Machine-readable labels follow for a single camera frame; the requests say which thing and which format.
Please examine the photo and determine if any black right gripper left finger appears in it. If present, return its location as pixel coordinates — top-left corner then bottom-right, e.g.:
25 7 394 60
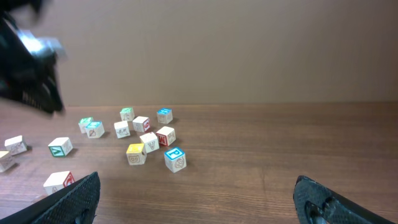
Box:
1 172 101 224

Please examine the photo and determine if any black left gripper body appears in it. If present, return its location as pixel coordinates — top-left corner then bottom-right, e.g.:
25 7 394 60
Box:
1 0 65 114

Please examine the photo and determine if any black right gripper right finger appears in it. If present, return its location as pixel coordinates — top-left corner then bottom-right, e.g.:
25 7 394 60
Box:
293 175 393 224

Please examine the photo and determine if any red G wooden block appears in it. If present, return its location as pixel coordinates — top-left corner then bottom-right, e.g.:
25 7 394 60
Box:
43 171 75 195

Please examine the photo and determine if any yellow top wooden block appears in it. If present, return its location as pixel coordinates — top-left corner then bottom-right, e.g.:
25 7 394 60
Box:
126 143 147 166

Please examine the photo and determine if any plain A wooden block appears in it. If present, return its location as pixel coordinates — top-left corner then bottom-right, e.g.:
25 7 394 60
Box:
140 132 160 153

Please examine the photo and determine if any red M wooden block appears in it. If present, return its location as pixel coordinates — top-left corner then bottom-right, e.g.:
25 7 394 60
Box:
155 126 176 146

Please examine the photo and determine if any green V wooden block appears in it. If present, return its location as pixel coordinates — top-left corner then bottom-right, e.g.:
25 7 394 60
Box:
48 137 73 157

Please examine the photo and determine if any blue top left block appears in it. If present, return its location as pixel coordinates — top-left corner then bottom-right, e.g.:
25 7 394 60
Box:
85 121 104 138

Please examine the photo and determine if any green top left block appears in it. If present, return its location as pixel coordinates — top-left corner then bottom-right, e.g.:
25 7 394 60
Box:
78 117 93 134

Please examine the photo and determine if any plain wooden block far left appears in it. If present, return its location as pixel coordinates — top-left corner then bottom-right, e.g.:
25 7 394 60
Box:
4 135 27 156

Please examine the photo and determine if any plain wooden block left edge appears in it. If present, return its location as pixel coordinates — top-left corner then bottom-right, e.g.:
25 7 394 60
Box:
0 151 16 172

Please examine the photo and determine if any plain animal wooden block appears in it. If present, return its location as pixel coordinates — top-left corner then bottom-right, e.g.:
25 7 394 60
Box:
114 121 130 139

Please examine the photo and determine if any red side 2 block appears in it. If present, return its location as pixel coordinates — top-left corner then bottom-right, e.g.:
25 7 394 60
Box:
132 116 150 133

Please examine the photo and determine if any green top far block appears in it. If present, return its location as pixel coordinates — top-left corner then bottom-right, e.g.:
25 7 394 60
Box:
120 107 135 121

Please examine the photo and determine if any blue P wooden block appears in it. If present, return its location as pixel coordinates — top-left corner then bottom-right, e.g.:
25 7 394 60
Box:
164 147 187 173

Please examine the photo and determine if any blue top far block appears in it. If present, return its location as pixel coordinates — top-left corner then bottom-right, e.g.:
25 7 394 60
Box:
157 108 173 124

